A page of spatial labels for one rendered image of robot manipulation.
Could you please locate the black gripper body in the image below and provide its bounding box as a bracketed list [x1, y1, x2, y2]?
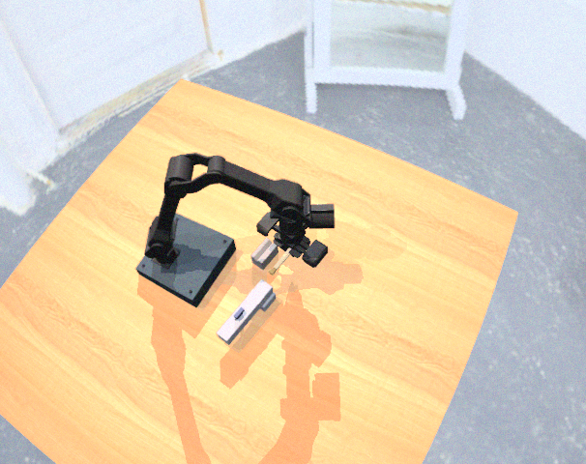
[256, 212, 328, 268]

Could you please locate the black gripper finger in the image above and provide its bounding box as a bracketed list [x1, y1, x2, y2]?
[273, 239, 289, 251]
[289, 248, 303, 258]

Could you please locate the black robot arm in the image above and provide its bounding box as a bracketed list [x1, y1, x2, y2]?
[144, 153, 335, 269]

